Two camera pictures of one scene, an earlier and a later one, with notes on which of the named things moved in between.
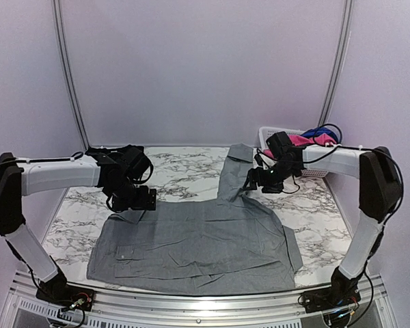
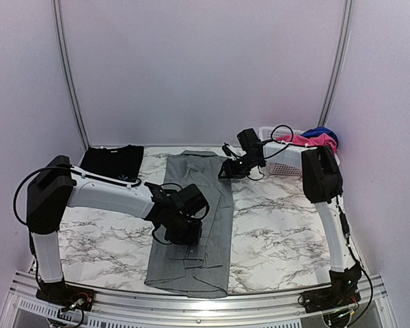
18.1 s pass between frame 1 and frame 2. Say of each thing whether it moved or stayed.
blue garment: stayed
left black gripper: moved
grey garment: moved
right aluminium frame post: stayed
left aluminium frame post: stayed
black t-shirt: stayed
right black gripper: moved
